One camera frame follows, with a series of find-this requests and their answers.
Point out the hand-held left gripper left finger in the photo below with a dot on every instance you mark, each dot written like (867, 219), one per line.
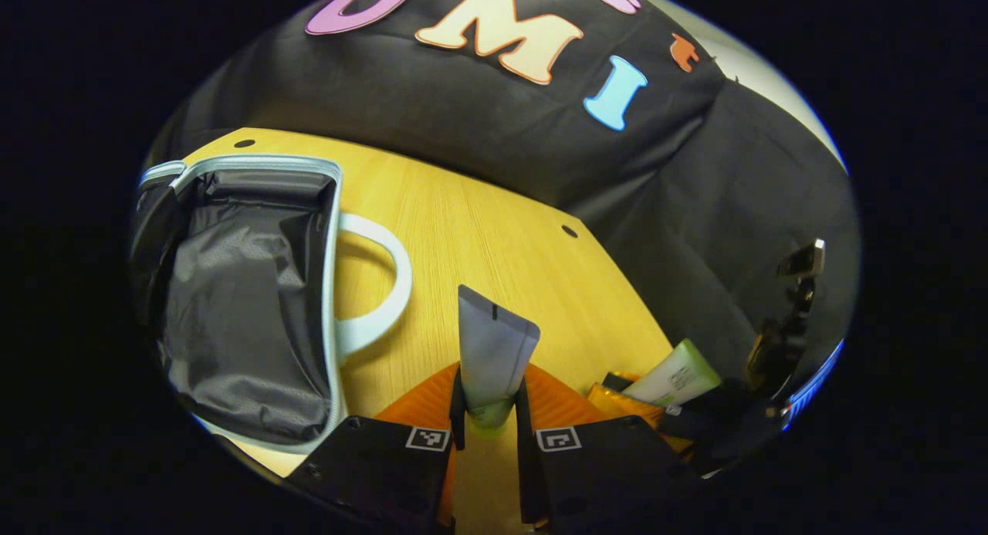
(378, 465)

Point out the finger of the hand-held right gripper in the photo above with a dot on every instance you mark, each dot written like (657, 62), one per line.
(625, 406)
(617, 380)

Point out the white suitcase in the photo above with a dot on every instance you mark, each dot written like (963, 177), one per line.
(239, 311)

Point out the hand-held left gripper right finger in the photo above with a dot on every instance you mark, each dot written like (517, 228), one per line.
(610, 465)

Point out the light green skin care tube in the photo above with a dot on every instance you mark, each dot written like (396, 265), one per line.
(673, 374)

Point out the grey skin care pouch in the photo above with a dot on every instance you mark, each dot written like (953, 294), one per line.
(494, 350)

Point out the black backdrop cloth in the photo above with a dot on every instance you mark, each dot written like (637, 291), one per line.
(463, 110)

